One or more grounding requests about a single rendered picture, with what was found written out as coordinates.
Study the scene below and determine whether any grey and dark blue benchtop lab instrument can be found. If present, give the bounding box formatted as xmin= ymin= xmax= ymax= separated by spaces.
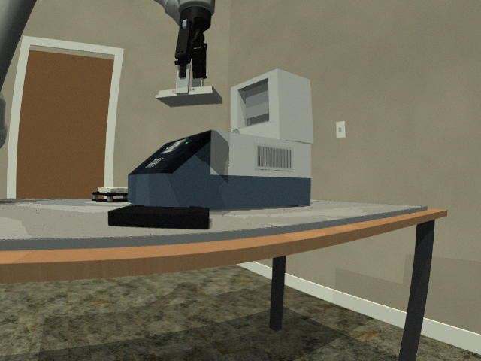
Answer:
xmin=128 ymin=68 xmax=313 ymax=210

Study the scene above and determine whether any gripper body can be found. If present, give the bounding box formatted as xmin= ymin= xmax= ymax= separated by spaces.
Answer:
xmin=180 ymin=6 xmax=211 ymax=48

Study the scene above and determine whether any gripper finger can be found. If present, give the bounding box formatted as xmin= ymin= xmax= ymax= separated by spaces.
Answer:
xmin=174 ymin=19 xmax=201 ymax=94
xmin=192 ymin=34 xmax=207 ymax=87

